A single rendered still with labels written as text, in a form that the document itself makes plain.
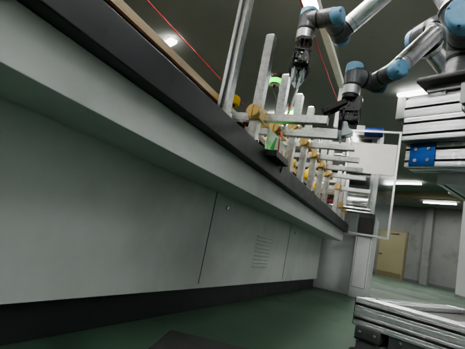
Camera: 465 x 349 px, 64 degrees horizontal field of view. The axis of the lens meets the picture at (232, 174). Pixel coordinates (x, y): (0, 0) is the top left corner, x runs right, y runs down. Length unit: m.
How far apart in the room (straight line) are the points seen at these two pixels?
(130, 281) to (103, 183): 0.35
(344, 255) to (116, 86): 3.64
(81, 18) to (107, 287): 0.76
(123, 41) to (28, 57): 0.18
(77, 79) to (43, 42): 0.09
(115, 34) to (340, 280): 3.74
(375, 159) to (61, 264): 3.56
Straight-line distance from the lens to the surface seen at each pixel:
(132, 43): 0.80
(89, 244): 1.09
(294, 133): 1.68
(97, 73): 0.78
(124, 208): 1.16
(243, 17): 1.32
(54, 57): 0.72
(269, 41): 1.56
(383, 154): 4.18
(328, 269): 4.22
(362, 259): 4.05
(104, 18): 0.75
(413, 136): 1.52
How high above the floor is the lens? 0.34
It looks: 10 degrees up
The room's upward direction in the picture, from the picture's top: 11 degrees clockwise
